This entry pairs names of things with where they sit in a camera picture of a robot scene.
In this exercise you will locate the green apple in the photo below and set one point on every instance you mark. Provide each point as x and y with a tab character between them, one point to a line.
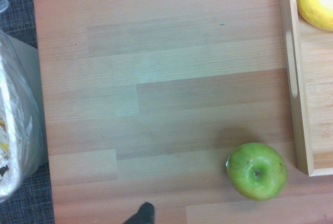
256	172

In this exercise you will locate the trash bin with plastic bag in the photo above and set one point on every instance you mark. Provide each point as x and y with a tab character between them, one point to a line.
23	104

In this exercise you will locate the light wooden tray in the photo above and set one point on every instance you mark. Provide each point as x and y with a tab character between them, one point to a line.
320	104

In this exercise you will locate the yellow mango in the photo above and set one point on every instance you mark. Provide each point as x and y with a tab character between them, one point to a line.
316	4

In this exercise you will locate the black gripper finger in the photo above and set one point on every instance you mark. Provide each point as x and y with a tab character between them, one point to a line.
144	214

